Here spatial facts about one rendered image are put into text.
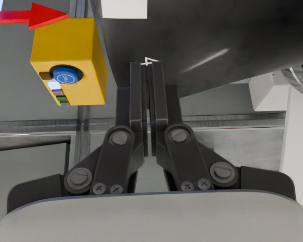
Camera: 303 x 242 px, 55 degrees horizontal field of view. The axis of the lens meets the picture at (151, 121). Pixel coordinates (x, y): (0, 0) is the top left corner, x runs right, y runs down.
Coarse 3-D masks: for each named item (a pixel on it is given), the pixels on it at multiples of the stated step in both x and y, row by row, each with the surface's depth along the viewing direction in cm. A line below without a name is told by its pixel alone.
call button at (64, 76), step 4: (60, 68) 47; (64, 68) 47; (68, 68) 47; (56, 72) 47; (60, 72) 47; (64, 72) 47; (68, 72) 47; (72, 72) 48; (76, 72) 48; (56, 76) 48; (60, 76) 48; (64, 76) 48; (68, 76) 48; (72, 76) 48; (76, 76) 48; (56, 80) 49; (60, 80) 49; (64, 80) 49; (68, 80) 49; (72, 80) 49; (76, 80) 49; (68, 84) 50
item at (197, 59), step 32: (160, 0) 20; (192, 0) 20; (224, 0) 20; (256, 0) 20; (288, 0) 20; (128, 32) 22; (160, 32) 22; (192, 32) 22; (224, 32) 22; (256, 32) 23; (288, 32) 23; (128, 64) 24; (192, 64) 25; (224, 64) 26; (256, 64) 26; (288, 64) 27
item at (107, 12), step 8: (104, 0) 20; (112, 0) 20; (120, 0) 20; (128, 0) 20; (136, 0) 20; (144, 0) 20; (104, 8) 21; (112, 8) 21; (120, 8) 21; (128, 8) 21; (136, 8) 21; (144, 8) 21; (104, 16) 21; (112, 16) 21; (120, 16) 21; (128, 16) 21; (136, 16) 21; (144, 16) 21
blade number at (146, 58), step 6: (138, 54) 24; (144, 54) 24; (150, 54) 24; (156, 54) 24; (162, 54) 24; (138, 60) 24; (144, 60) 24; (150, 60) 24; (156, 60) 24; (162, 60) 24
